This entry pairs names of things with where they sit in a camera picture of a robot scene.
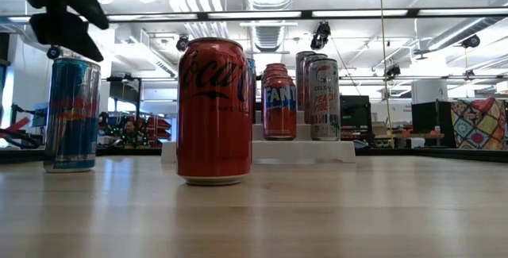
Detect red Coca-Cola Zero can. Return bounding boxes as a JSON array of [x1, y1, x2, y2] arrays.
[[176, 37, 254, 187]]

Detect white three-step display shelf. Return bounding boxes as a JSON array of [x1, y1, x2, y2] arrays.
[[160, 109, 357, 164]]

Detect small background monitor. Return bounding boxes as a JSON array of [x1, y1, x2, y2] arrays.
[[32, 102, 48, 129]]

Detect silver Celsius can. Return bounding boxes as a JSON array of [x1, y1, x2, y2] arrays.
[[294, 50, 317, 112], [301, 53, 329, 125], [307, 58, 341, 142]]

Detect person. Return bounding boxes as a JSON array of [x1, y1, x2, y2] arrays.
[[118, 118, 140, 148]]

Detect red storage bins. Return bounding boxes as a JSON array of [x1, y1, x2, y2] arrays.
[[145, 114, 173, 149]]

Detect black computer monitor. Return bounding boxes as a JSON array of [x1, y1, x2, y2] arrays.
[[340, 94, 373, 133]]

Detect white column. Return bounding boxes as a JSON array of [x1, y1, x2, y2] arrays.
[[410, 79, 449, 105]]

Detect wooden background table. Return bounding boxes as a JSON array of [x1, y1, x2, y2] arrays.
[[372, 129, 445, 148]]

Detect black cabinet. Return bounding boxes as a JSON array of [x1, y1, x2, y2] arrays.
[[411, 99, 452, 149]]

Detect colourful patchwork quilt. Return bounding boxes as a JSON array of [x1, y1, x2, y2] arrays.
[[450, 98, 508, 151]]

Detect black ceiling camera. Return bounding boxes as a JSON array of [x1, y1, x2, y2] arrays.
[[46, 44, 63, 60], [461, 34, 481, 49], [384, 64, 402, 79], [175, 34, 191, 52], [310, 21, 333, 52]]

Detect black overhead frame bar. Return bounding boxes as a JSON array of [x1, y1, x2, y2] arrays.
[[0, 7, 508, 23]]

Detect thin hanging cord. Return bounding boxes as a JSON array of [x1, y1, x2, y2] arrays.
[[376, 0, 394, 148]]

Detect black aluminium table frame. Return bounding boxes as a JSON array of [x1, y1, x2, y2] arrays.
[[0, 146, 508, 164]]

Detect silver ceiling air duct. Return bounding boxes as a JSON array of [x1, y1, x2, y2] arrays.
[[426, 16, 497, 52]]

